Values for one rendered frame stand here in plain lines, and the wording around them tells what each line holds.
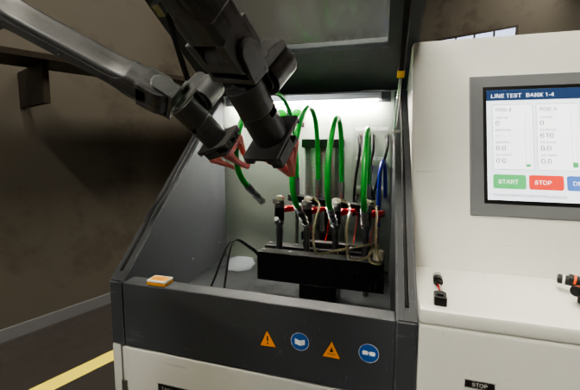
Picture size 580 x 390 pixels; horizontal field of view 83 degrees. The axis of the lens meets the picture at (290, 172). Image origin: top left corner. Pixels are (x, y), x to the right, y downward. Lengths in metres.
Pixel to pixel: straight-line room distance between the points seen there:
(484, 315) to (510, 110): 0.50
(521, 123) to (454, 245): 0.33
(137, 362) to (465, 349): 0.73
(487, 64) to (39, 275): 2.79
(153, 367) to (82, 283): 2.10
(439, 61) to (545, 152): 0.33
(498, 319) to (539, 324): 0.06
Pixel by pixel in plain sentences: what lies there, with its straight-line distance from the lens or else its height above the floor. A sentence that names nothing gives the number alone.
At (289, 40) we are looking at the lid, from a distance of 1.07.
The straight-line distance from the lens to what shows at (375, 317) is 0.71.
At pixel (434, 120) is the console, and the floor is 1.34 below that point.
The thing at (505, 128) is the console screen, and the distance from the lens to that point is 0.96.
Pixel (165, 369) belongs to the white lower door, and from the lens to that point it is 0.95.
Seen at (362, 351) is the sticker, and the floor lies 0.88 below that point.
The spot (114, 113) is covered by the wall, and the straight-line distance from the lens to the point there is 2.92.
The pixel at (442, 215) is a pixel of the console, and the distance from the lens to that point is 0.90.
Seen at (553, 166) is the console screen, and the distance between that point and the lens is 0.97.
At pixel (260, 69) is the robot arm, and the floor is 1.38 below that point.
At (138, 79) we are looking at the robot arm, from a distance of 0.73.
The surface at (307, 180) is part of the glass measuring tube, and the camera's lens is 1.16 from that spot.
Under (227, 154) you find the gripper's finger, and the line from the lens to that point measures 0.72.
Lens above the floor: 1.29
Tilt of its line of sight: 6 degrees down
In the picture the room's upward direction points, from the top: straight up
